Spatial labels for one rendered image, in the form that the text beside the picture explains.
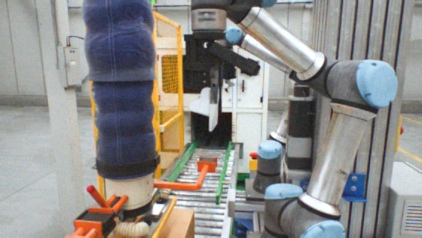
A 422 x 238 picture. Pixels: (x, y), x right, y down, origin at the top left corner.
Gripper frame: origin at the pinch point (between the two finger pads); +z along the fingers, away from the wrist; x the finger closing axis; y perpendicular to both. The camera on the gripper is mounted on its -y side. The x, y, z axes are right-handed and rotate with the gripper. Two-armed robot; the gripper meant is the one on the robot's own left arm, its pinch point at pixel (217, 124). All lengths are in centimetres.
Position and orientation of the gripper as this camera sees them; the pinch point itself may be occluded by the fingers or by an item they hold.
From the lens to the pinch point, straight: 65.7
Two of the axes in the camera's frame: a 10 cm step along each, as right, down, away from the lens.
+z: 0.0, 9.8, 1.9
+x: -1.2, 1.9, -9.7
